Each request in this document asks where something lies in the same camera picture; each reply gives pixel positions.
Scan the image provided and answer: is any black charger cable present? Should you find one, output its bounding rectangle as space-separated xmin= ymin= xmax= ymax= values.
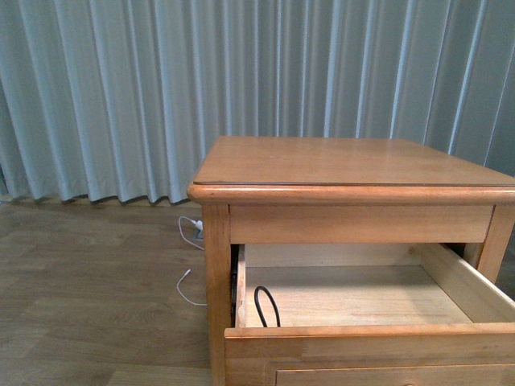
xmin=253 ymin=285 xmax=282 ymax=329

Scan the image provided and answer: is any wooden drawer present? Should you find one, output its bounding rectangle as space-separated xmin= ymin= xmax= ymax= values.
xmin=225 ymin=244 xmax=514 ymax=385

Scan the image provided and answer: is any white floor plug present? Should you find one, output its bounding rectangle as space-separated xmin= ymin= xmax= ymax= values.
xmin=190 ymin=220 xmax=204 ymax=232

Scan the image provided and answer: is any open metal floor socket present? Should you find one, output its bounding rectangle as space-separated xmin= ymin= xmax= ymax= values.
xmin=193 ymin=230 xmax=204 ymax=241

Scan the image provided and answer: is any light wooden nightstand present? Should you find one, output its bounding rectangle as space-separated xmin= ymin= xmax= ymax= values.
xmin=187 ymin=137 xmax=514 ymax=385

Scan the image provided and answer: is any pale blue pleated curtain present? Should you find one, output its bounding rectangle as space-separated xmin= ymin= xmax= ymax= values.
xmin=1 ymin=1 xmax=514 ymax=202

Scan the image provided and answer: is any white floor cable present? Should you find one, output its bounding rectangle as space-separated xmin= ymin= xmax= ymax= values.
xmin=176 ymin=216 xmax=208 ymax=307

